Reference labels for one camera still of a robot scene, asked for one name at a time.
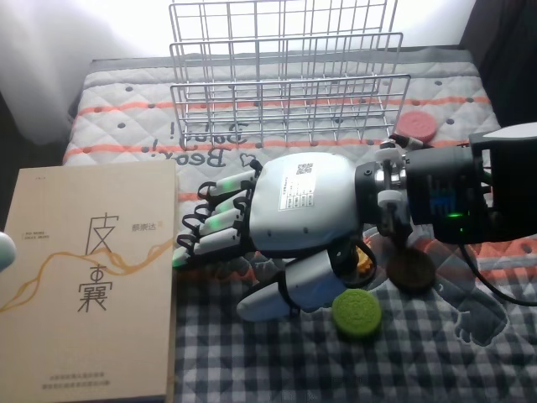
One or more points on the yellow toy cookie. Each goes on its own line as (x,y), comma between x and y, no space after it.
(364,263)

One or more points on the pink toy cookie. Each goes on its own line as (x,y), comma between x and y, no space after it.
(415,126)

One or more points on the brown toy cookie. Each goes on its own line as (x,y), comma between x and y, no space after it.
(413,273)

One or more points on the beige paperback book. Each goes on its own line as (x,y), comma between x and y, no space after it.
(84,273)

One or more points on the grey quilt with bear print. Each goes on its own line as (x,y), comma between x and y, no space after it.
(251,369)

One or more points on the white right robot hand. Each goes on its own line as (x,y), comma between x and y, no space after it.
(302,201)

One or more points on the green toy cookie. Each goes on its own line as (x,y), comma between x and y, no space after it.
(356,314)

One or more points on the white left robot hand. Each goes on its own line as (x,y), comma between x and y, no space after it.
(6,252)

